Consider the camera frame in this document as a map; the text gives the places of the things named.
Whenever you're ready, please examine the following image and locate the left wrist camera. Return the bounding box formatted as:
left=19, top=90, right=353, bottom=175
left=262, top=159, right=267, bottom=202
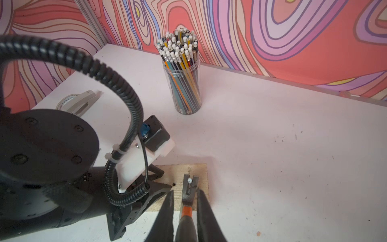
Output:
left=115, top=116, right=175, bottom=193

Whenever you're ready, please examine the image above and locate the cup of coloured pencils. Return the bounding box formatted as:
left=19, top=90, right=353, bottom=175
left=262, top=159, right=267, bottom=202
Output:
left=156, top=27, right=202, bottom=115

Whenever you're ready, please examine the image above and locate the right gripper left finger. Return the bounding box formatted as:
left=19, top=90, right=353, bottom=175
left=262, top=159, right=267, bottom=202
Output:
left=145, top=191, right=174, bottom=242

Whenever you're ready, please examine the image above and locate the claw hammer orange black handle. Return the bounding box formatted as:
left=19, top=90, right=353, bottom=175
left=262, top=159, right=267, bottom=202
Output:
left=175, top=173, right=199, bottom=242

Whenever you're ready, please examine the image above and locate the wooden block with nails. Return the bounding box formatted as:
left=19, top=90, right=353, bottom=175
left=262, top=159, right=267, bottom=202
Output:
left=155, top=163, right=210, bottom=211

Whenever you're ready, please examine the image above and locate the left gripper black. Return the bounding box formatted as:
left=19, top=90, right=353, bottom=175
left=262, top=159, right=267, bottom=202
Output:
left=105, top=164, right=172, bottom=242

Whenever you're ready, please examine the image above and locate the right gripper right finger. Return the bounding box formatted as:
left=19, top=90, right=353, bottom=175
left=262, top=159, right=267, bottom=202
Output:
left=197, top=189, right=227, bottom=242

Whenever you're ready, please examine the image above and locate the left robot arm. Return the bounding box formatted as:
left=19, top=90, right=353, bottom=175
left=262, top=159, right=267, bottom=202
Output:
left=1, top=35, right=174, bottom=241

